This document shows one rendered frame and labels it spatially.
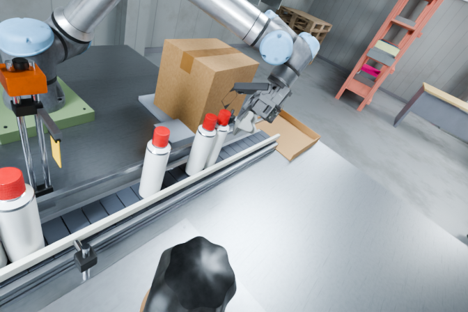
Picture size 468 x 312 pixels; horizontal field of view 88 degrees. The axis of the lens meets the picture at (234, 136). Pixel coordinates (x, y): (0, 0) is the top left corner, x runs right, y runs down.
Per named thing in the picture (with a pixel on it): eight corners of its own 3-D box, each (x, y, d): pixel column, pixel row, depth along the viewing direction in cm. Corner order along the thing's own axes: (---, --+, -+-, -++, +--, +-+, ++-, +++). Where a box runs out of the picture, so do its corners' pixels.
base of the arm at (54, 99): (14, 120, 68) (8, 89, 62) (-5, 91, 74) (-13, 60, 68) (74, 108, 79) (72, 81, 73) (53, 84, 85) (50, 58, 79)
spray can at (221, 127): (205, 173, 75) (225, 119, 64) (194, 162, 77) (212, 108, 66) (216, 167, 79) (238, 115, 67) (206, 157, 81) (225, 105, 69)
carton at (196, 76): (194, 136, 92) (215, 71, 77) (152, 104, 100) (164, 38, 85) (237, 115, 115) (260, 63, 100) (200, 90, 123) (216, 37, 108)
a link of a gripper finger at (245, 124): (240, 142, 72) (259, 117, 71) (226, 130, 75) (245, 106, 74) (244, 143, 75) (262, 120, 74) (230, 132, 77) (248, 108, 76)
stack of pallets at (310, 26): (282, 48, 663) (299, 9, 607) (311, 64, 632) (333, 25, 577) (258, 50, 559) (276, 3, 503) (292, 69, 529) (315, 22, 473)
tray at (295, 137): (290, 161, 104) (294, 154, 102) (246, 126, 115) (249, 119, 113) (317, 142, 126) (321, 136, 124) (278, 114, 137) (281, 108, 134)
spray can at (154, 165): (145, 204, 60) (159, 141, 49) (134, 189, 62) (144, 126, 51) (164, 195, 64) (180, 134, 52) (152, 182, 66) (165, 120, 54)
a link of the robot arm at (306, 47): (294, 30, 75) (314, 49, 77) (272, 60, 76) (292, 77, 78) (306, 26, 67) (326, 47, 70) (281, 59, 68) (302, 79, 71)
